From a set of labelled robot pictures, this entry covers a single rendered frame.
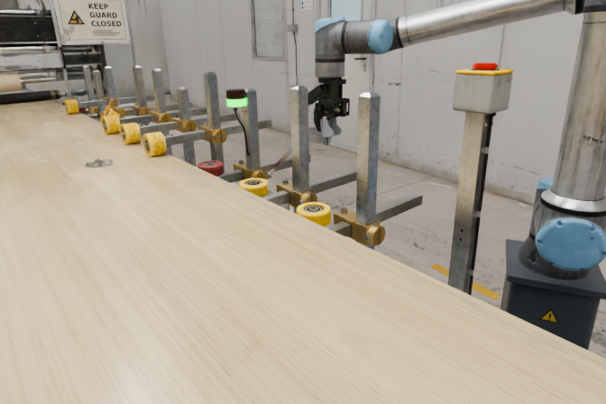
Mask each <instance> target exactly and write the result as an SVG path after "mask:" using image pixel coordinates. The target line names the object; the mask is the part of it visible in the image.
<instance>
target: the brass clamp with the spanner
mask: <svg viewBox="0 0 606 404"><path fill-rule="evenodd" d="M234 170H242V171H243V179H253V178H258V179H266V180H267V178H268V176H267V173H266V172H265V171H264V169H263V168H260V169H257V170H248V169H246V162H244V164H242V165H240V164H239V163H237V164H234Z"/></svg>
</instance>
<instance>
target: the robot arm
mask: <svg viewBox="0 0 606 404"><path fill-rule="evenodd" d="M563 11H566V12H568V13H569V14H571V15H575V14H583V24H582V29H581V33H580V39H579V43H578V49H577V53H576V58H575V64H574V72H573V77H572V82H571V87H570V92H569V97H568V102H567V107H566V111H565V120H564V125H563V131H562V135H561V140H560V145H559V150H558V154H557V160H556V165H555V174H554V177H545V178H542V179H540V180H539V182H538V184H537V192H536V197H535V203H534V208H533V213H532V218H531V224H530V229H529V235H528V238H527V239H526V241H525V242H524V243H523V244H522V245H521V247H520V248H519V256H518V257H519V261H520V262H521V263H522V264H523V265H524V266H525V267H526V268H528V269H530V270H531V271H533V272H536V273H538V274H541V275H544V276H547V277H550V278H554V279H560V280H579V279H582V278H584V277H586V276H587V275H588V273H589V269H590V268H592V267H594V266H596V265H598V264H599V263H600V262H601V261H602V260H603V259H604V258H605V256H606V234H605V231H606V197H605V196H604V190H605V187H606V0H466V1H462V2H459V3H456V4H452V5H446V6H442V7H438V8H436V9H432V10H428V11H425V12H421V13H417V14H412V15H408V16H404V17H402V16H401V17H397V18H393V19H390V20H383V19H378V20H368V21H346V19H345V17H332V18H324V19H320V20H317V21H316V23H315V32H314V34H315V76H316V77H318V82H319V83H324V84H323V85H319V86H317V87H316V88H314V89H313V90H311V91H310V92H308V105H309V106H311V105H312V104H314V102H316V103H315V104H316V106H315V109H314V123H315V126H316V129H317V131H318V134H319V136H320V138H321V140H322V142H323V143H324V145H328V144H329V143H330V141H331V139H332V136H334V135H339V134H341V132H342V129H341V128H340V127H339V126H338V125H337V120H336V118H337V117H338V116H342V117H344V116H347V115H349V114H350V98H346V97H345V98H343V84H346V79H342V78H340V77H343V76H344V62H345V54H378V55H380V54H384V53H387V52H389V51H393V50H397V49H401V48H406V47H408V46H410V45H414V44H419V43H422V42H427V41H433V40H438V39H442V38H446V37H450V36H455V35H458V34H463V33H467V32H474V31H478V30H482V29H486V28H491V27H494V26H499V25H503V24H507V23H515V22H518V21H523V20H527V19H530V18H535V17H539V16H543V15H547V14H554V13H559V12H563ZM347 103H348V112H346V104H347ZM324 116H327V118H323V117H324Z"/></svg>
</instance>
